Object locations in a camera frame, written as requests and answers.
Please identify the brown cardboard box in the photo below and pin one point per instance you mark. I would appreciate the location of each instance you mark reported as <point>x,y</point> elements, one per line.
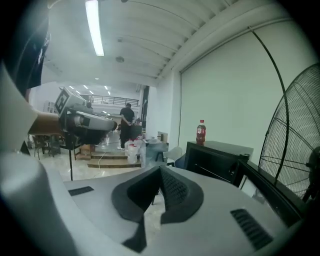
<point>163,137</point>

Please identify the wooden step platform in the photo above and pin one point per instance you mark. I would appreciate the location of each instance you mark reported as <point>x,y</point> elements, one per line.
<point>113,160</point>

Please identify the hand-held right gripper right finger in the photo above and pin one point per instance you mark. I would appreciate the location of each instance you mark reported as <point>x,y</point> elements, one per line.
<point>210,225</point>

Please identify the grey storage bin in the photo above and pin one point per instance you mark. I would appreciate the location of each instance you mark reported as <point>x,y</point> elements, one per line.
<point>155,151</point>

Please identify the red drink bottle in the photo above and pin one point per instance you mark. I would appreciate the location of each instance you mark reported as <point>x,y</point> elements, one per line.
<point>201,133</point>

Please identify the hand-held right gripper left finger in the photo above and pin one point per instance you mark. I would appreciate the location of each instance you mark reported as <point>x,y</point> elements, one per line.
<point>100,200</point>

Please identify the person's left forearm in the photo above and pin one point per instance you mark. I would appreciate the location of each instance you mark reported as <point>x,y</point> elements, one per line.
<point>46,123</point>

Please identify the white plastic bag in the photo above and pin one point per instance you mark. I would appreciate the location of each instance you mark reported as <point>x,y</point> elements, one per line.
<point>132,150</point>

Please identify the person's black t-shirt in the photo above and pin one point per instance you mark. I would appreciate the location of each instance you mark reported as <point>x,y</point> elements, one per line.
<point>30,50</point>

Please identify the large black floor fan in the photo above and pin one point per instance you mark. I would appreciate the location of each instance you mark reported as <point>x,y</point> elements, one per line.
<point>297,130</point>

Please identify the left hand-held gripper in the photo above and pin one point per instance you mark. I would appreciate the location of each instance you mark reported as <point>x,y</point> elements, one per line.
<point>65,105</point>

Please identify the black stand pole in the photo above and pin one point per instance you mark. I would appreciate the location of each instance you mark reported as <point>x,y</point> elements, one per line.
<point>70,165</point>

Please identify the dark dining chair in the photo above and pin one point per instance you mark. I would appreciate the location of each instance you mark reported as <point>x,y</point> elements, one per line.
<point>40,146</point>

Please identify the long ceiling tube light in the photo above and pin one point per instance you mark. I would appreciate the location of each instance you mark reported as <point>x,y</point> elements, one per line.
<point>95,27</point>

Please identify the white plastic chair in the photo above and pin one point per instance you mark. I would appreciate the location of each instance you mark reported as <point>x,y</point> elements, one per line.
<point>173,153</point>

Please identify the black balcony railing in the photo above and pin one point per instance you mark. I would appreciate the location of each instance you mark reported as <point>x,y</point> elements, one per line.
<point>117,100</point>

